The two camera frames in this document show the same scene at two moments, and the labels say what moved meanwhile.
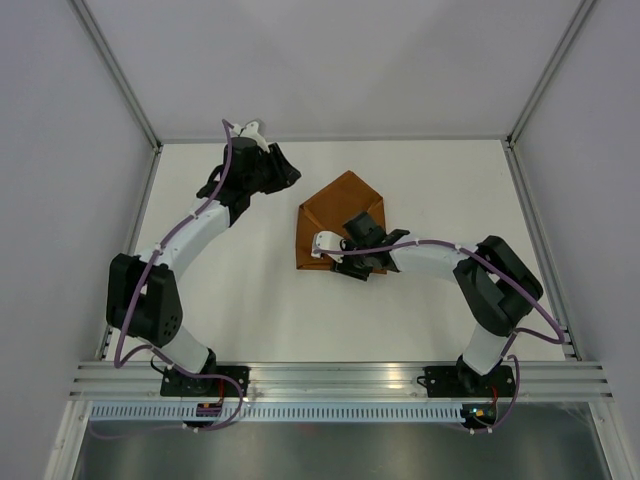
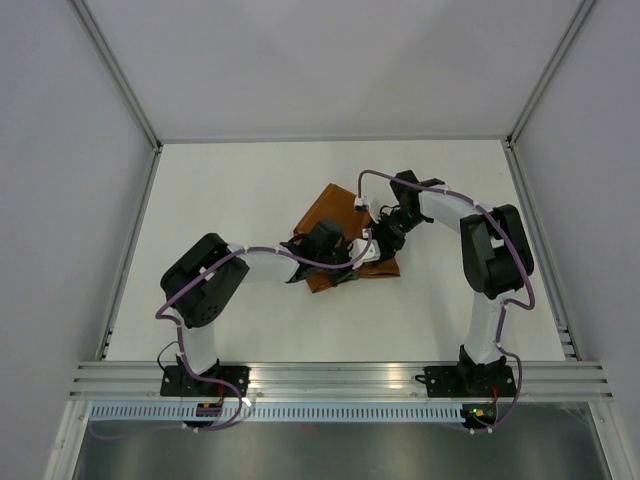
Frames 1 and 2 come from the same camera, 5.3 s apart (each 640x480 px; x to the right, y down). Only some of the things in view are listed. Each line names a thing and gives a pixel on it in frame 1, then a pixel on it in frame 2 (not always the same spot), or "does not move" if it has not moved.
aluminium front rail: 338,381 does not move
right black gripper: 346,268 -> 388,244
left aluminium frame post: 118,74 does not move
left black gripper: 284,173 -> 349,274
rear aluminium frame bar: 337,138 does not move
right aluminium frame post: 578,19 does not move
